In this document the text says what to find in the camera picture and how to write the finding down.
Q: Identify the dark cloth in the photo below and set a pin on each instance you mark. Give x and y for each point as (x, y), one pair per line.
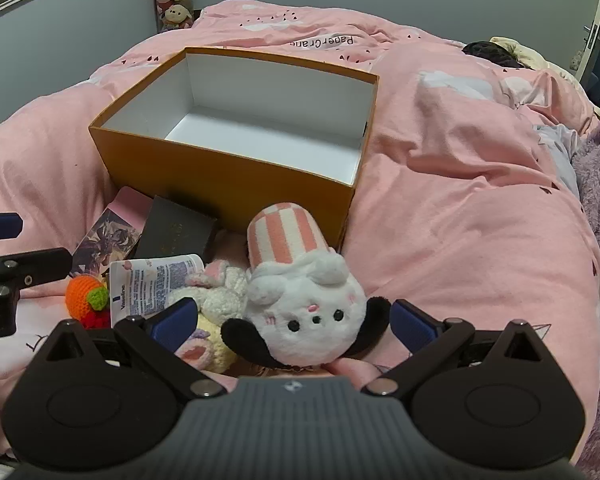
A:
(490, 54)

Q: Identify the white plush with striped hat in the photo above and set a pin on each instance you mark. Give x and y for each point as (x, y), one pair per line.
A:
(305, 305)

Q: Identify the cream cloth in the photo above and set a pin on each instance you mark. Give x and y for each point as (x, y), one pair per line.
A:
(535, 57)

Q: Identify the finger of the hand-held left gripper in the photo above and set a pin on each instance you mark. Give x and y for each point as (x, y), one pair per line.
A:
(35, 264)
(0, 226)

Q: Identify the cream crocheted bunny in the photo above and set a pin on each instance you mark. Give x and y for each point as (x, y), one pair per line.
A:
(220, 295)

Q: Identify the dark brown small box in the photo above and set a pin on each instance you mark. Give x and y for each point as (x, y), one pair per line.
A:
(175, 230)

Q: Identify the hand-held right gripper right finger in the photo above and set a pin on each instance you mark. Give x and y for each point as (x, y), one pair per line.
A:
(411, 324)

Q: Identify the red crocheted fruit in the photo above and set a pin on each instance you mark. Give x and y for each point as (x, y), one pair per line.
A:
(96, 319)

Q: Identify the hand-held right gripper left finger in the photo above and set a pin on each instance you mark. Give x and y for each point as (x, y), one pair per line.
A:
(176, 319)

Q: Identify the orange cardboard box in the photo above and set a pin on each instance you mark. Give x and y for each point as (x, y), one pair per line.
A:
(230, 180)

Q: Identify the pink printed blanket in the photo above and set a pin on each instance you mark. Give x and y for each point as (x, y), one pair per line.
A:
(455, 220)

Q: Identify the printed pink card box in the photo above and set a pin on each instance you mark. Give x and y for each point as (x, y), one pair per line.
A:
(110, 230)

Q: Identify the grey white cloth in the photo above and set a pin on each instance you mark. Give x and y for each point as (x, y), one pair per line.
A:
(560, 155)

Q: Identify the orange crocheted fruit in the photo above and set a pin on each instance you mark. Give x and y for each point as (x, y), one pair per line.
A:
(82, 292)

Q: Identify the white lotion tube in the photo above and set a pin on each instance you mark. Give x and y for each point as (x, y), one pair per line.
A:
(150, 280)

